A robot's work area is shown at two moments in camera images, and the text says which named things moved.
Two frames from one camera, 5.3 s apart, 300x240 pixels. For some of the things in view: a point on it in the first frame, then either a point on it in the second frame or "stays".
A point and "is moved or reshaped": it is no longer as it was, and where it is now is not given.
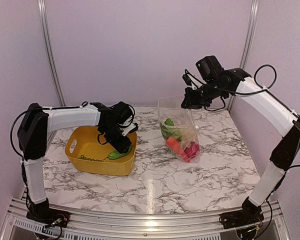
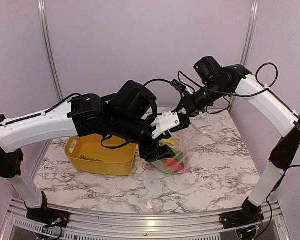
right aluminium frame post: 254,13 stays
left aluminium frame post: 51,53 stays
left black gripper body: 111,135 → 128,131
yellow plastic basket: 85,154 stays
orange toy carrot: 175,145 → 173,164
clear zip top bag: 178,128 is moved or reshaped
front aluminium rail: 93,226 stays
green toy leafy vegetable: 169,129 is moved or reshaped
